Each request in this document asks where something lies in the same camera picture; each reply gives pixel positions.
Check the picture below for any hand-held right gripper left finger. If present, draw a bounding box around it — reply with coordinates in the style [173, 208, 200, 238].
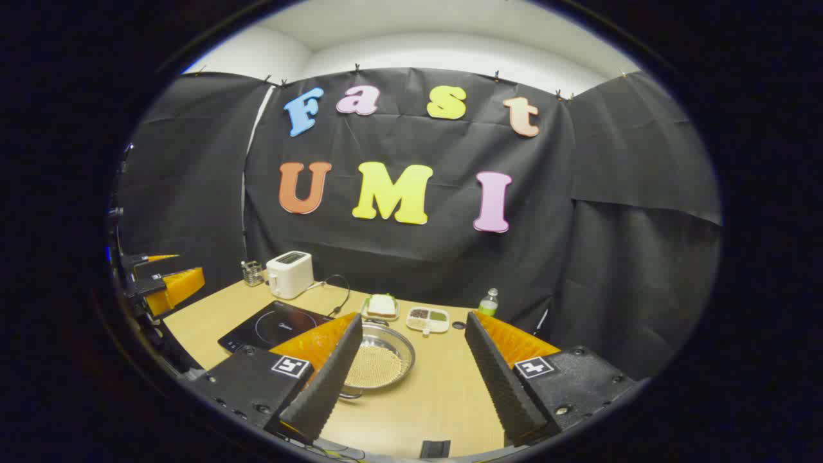
[186, 312, 364, 446]

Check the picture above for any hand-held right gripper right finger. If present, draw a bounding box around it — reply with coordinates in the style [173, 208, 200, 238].
[464, 311, 637, 448]

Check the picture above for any steel pot with black handles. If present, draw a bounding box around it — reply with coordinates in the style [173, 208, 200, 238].
[338, 318, 417, 401]

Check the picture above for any black induction cooktop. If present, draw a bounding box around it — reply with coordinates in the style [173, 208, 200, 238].
[217, 300, 335, 354]

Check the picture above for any large soybean pile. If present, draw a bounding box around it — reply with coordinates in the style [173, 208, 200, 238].
[344, 345, 404, 388]

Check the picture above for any white divided tray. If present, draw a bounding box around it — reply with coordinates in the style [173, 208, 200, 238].
[405, 307, 451, 336]

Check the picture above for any white toaster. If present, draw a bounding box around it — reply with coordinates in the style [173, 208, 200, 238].
[266, 251, 314, 300]

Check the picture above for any black power cable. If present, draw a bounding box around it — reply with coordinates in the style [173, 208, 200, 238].
[305, 275, 351, 318]

